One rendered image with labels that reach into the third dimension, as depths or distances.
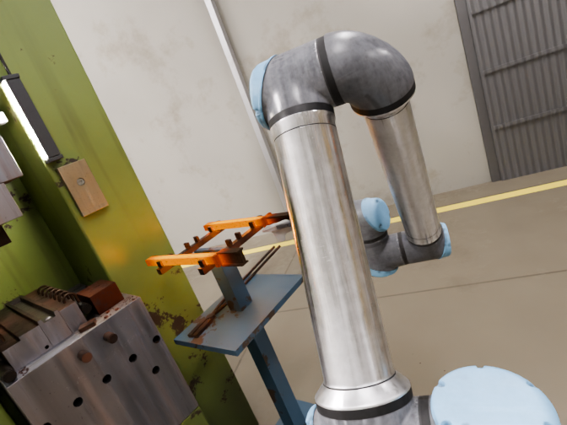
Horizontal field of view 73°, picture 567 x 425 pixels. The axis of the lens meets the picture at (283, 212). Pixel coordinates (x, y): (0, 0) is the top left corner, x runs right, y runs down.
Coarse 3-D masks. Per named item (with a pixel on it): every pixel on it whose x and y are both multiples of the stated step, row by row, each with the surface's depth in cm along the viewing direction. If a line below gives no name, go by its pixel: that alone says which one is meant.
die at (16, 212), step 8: (0, 184) 99; (0, 192) 99; (8, 192) 100; (0, 200) 99; (8, 200) 100; (0, 208) 99; (8, 208) 100; (16, 208) 101; (0, 216) 99; (8, 216) 100; (16, 216) 101; (0, 224) 99
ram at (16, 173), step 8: (0, 112) 116; (0, 120) 116; (0, 136) 100; (0, 144) 100; (0, 152) 99; (8, 152) 101; (0, 160) 99; (8, 160) 101; (0, 168) 99; (8, 168) 101; (16, 168) 102; (0, 176) 99; (8, 176) 100; (16, 176) 102
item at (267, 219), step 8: (264, 216) 124; (272, 216) 122; (280, 216) 119; (288, 216) 118; (208, 224) 142; (216, 224) 138; (224, 224) 136; (232, 224) 134; (240, 224) 131; (248, 224) 129; (256, 224) 127; (264, 224) 123
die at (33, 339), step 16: (48, 304) 117; (64, 304) 111; (0, 320) 120; (16, 320) 114; (32, 320) 108; (48, 320) 105; (64, 320) 108; (80, 320) 111; (16, 336) 103; (32, 336) 102; (48, 336) 105; (64, 336) 108; (0, 352) 103; (16, 352) 100; (32, 352) 102; (16, 368) 99
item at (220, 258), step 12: (216, 252) 110; (228, 252) 103; (240, 252) 102; (156, 264) 125; (168, 264) 121; (180, 264) 118; (192, 264) 114; (216, 264) 106; (228, 264) 106; (240, 264) 102
